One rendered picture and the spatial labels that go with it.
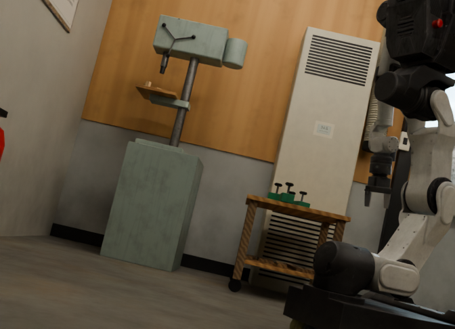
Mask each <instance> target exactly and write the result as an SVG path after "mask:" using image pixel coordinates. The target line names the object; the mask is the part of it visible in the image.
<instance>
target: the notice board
mask: <svg viewBox="0 0 455 329"><path fill-rule="evenodd" d="M43 1H44V2H45V3H46V5H47V6H48V8H49V9H50V10H51V11H52V12H53V14H54V15H55V17H56V18H57V19H58V20H59V21H60V23H61V24H62V26H63V27H64V28H65V29H66V31H67V32H69V33H70V31H71V28H72V24H73V21H74V17H75V14H76V11H77V7H78V4H79V0H43Z"/></svg>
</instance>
